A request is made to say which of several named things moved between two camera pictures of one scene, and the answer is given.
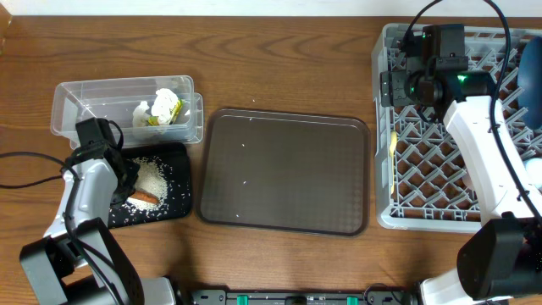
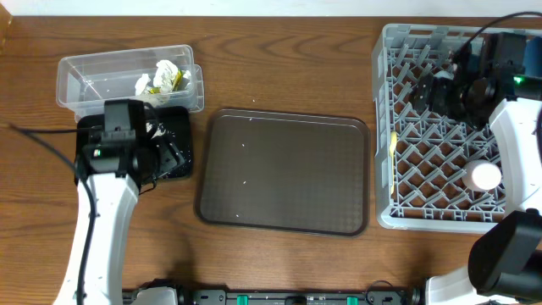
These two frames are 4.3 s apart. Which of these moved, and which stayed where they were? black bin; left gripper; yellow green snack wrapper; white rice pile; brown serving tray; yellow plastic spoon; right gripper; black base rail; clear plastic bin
Moved: left gripper; right gripper; yellow green snack wrapper; black bin; clear plastic bin; white rice pile
Stayed: brown serving tray; black base rail; yellow plastic spoon
